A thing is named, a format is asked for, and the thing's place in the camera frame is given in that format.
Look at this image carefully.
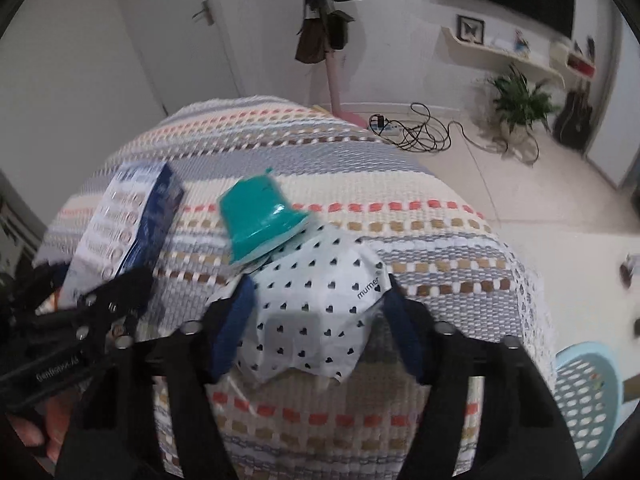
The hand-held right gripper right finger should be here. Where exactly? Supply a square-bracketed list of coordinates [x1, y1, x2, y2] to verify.
[382, 280, 583, 480]

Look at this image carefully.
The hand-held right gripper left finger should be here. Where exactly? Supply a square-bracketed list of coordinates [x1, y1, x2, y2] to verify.
[54, 275, 258, 480]

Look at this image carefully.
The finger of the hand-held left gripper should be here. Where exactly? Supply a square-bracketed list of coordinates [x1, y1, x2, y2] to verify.
[70, 266, 156, 346]
[10, 262, 68, 311]

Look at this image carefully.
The heart-print face mask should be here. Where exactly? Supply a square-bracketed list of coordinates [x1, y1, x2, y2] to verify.
[207, 225, 390, 388]

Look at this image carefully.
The small blue box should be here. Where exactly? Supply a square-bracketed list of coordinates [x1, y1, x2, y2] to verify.
[65, 161, 186, 306]

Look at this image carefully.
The teal plastic cup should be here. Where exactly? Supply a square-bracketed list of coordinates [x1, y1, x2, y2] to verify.
[217, 169, 311, 266]

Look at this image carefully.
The light blue plastic basket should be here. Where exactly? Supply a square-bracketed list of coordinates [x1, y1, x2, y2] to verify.
[552, 341, 624, 480]

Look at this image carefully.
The person's left hand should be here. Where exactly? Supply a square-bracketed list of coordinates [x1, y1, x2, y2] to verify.
[6, 395, 66, 463]

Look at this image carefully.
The striped woven tablecloth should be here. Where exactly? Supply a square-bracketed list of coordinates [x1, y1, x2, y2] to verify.
[32, 95, 558, 480]

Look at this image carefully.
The white power strip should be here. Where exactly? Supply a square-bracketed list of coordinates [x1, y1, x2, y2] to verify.
[369, 114, 406, 136]

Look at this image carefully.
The wooden coat rack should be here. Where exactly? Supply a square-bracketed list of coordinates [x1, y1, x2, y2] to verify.
[300, 0, 373, 131]

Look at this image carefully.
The green potted plant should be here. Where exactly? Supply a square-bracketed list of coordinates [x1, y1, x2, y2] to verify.
[485, 62, 561, 148]

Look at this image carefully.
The black acoustic guitar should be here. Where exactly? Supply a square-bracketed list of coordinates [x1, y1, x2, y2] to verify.
[552, 80, 596, 150]

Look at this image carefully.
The white door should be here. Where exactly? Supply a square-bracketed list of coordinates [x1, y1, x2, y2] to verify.
[112, 0, 241, 116]

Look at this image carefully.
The low curved white shelf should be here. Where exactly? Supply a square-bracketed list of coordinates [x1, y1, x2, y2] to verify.
[441, 26, 566, 88]

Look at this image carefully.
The brown hanging bag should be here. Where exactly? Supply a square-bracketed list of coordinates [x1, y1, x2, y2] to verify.
[295, 17, 328, 66]

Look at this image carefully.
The black hanging bag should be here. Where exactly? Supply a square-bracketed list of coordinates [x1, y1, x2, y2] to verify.
[325, 10, 356, 51]

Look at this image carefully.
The framed butterfly picture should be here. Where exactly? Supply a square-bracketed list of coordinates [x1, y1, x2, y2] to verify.
[456, 14, 485, 41]

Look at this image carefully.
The red-lined white box shelf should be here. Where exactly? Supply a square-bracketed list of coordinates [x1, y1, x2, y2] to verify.
[550, 40, 597, 78]

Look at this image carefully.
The black floor cable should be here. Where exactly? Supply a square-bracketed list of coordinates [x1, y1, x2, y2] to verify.
[397, 102, 541, 166]

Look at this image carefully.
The metal door handle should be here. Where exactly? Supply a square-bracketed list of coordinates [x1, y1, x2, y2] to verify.
[191, 0, 215, 26]

